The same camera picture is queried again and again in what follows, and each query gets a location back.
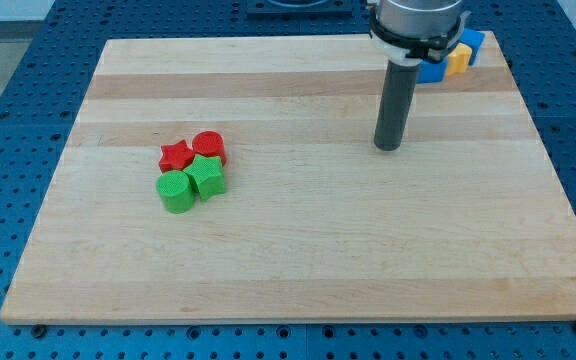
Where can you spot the blue triangle block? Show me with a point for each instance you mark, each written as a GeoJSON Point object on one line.
{"type": "Point", "coordinates": [432, 72]}

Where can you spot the blue cube block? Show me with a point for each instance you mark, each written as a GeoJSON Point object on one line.
{"type": "Point", "coordinates": [473, 39]}

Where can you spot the green star block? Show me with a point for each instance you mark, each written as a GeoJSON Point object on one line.
{"type": "Point", "coordinates": [206, 176]}

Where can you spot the red cylinder block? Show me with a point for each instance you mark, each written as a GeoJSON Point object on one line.
{"type": "Point", "coordinates": [210, 144]}

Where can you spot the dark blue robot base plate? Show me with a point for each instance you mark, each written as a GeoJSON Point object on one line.
{"type": "Point", "coordinates": [256, 8]}

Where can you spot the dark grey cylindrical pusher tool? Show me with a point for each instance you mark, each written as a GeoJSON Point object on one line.
{"type": "Point", "coordinates": [397, 94]}

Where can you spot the yellow block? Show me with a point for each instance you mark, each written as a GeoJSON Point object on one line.
{"type": "Point", "coordinates": [458, 60]}

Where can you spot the red star block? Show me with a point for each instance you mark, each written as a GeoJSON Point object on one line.
{"type": "Point", "coordinates": [175, 156]}

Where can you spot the wooden board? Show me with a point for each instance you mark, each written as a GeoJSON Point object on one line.
{"type": "Point", "coordinates": [465, 222]}

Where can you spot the green cylinder block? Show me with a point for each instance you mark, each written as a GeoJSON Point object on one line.
{"type": "Point", "coordinates": [175, 191]}

